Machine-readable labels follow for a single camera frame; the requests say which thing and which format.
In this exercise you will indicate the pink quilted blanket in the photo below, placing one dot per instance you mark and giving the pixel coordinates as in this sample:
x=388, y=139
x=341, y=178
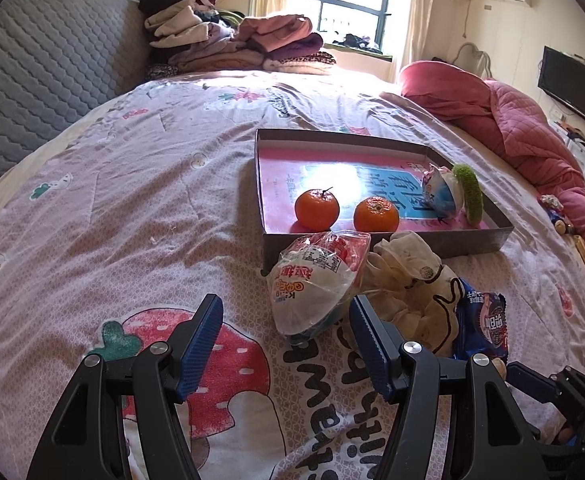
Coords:
x=532, y=135

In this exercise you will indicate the strawberry print duvet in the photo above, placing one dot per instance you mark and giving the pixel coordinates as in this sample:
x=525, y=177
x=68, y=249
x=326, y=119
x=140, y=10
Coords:
x=147, y=185

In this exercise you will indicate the large white red snack bag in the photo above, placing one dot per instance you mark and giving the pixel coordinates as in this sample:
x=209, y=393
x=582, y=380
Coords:
x=312, y=285

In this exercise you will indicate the dark pink pillow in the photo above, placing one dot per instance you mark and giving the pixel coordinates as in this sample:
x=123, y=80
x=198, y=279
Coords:
x=437, y=87

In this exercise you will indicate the grey quilted headboard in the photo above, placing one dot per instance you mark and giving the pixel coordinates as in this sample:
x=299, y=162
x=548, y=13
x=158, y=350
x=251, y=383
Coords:
x=47, y=60

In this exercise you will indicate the white cabinet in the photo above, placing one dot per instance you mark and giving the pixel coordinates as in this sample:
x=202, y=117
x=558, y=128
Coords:
x=582, y=152

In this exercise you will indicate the blue cookie packet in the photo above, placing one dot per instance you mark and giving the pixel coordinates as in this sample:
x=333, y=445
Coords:
x=482, y=325

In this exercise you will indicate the beige bed sheet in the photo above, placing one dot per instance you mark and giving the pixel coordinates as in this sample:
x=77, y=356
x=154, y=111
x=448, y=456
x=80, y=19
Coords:
x=517, y=170

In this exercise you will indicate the pile of folded clothes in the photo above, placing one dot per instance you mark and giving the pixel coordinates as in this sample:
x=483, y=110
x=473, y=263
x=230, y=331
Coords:
x=232, y=40

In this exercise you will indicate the small doll toy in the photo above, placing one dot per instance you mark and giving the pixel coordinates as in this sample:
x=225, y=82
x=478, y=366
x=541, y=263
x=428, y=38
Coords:
x=564, y=225

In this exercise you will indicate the small white red snack bag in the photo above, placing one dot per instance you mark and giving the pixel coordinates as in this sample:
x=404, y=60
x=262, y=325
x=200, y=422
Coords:
x=440, y=192

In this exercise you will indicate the grey cardboard box tray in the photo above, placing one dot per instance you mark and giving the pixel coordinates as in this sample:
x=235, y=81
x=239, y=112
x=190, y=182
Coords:
x=477, y=242

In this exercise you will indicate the dark clothes on windowsill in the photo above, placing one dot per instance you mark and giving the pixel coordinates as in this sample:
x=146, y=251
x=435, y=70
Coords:
x=355, y=40

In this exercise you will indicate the black television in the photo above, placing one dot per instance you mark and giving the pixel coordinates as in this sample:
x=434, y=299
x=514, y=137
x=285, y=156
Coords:
x=572, y=85

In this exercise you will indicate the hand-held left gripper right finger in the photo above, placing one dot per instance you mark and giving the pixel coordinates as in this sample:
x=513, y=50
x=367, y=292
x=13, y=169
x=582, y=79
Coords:
x=370, y=350

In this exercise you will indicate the white metal frame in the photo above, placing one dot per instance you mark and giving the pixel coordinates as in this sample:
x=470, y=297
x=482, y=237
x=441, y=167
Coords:
x=472, y=52

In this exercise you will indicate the orange mandarin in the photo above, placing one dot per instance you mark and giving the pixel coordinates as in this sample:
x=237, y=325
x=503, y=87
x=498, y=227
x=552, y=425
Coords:
x=317, y=208
x=376, y=215

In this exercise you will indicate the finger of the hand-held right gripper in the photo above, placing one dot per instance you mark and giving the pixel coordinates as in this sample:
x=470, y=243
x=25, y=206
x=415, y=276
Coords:
x=527, y=377
x=562, y=447

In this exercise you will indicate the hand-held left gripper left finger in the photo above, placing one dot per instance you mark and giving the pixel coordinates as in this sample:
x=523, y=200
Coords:
x=200, y=350

